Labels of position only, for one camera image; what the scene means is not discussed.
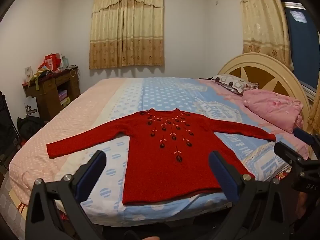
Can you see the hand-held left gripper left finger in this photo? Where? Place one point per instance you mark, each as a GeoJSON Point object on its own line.
{"type": "Point", "coordinates": [91, 177]}

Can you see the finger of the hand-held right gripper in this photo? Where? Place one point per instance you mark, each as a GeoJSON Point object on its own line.
{"type": "Point", "coordinates": [287, 152]}
{"type": "Point", "coordinates": [303, 136]}

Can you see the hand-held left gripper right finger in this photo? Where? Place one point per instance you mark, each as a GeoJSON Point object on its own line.
{"type": "Point", "coordinates": [222, 177]}

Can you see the red knitted sweater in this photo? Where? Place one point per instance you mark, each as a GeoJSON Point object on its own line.
{"type": "Point", "coordinates": [170, 160]}

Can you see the person's left hand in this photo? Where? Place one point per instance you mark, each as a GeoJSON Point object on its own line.
{"type": "Point", "coordinates": [150, 238]}

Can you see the red patterned cloth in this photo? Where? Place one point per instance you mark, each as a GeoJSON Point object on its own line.
{"type": "Point", "coordinates": [277, 176]}

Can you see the folded pink quilt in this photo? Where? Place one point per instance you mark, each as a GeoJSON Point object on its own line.
{"type": "Point", "coordinates": [270, 107]}

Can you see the pink blue dotted bed sheet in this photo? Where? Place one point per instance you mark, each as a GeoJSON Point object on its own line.
{"type": "Point", "coordinates": [75, 120]}

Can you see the cream star headboard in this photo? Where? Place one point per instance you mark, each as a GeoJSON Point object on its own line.
{"type": "Point", "coordinates": [265, 77]}

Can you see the black bag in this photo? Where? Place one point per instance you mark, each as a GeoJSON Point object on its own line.
{"type": "Point", "coordinates": [30, 128]}

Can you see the dark window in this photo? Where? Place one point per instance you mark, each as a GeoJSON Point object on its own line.
{"type": "Point", "coordinates": [300, 55]}

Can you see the pink box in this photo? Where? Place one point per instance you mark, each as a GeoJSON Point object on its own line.
{"type": "Point", "coordinates": [63, 95]}

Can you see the brown wooden desk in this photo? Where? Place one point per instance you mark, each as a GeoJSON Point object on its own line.
{"type": "Point", "coordinates": [50, 100]}

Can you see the patterned white pillow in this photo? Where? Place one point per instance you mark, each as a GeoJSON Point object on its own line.
{"type": "Point", "coordinates": [232, 82]}

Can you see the white printed paper bag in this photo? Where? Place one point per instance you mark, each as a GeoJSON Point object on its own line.
{"type": "Point", "coordinates": [31, 108]}

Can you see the green yellow striped cloth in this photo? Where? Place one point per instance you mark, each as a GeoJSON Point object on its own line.
{"type": "Point", "coordinates": [40, 76]}

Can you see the pale blue bottle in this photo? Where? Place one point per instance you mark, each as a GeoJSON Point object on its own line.
{"type": "Point", "coordinates": [65, 62]}

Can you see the white card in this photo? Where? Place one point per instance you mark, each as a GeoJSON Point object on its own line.
{"type": "Point", "coordinates": [28, 73]}

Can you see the red gift bag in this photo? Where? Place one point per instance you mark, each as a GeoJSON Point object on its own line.
{"type": "Point", "coordinates": [52, 61]}

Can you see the wide beige floral curtain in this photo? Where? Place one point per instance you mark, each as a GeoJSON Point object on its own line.
{"type": "Point", "coordinates": [127, 30]}

